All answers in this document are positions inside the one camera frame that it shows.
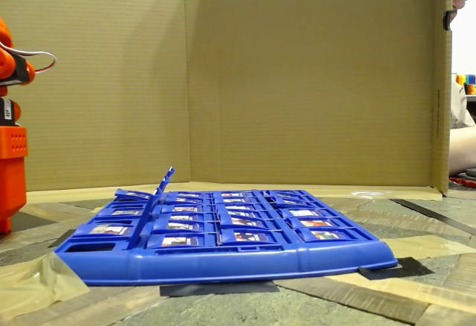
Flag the blue plastic game board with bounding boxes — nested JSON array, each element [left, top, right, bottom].
[[54, 188, 399, 287]]

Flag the flat brown packing tape patch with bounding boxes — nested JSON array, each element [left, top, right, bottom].
[[386, 233, 473, 261]]

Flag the blue cartridge with white label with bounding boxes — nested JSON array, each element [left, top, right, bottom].
[[277, 208, 328, 220]]

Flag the person's head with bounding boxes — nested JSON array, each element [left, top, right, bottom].
[[443, 0, 476, 31]]

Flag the crumpled brown packing tape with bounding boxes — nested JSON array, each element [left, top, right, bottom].
[[0, 252, 91, 322]]

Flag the grey shirt torso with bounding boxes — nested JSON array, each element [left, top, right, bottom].
[[450, 80, 476, 130]]

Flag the brown cardboard box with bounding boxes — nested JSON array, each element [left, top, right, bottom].
[[0, 0, 454, 204]]

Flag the person's bare forearm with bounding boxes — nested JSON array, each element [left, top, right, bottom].
[[448, 127, 476, 175]]

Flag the white red wrist cable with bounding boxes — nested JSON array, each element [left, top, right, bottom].
[[0, 41, 57, 76]]

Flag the red tool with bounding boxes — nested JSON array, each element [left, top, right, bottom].
[[448, 176, 476, 188]]

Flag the long black tape strip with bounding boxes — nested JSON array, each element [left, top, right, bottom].
[[392, 198, 476, 237]]

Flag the blue cartridge with orange label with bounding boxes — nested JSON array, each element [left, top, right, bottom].
[[286, 217, 345, 230]]

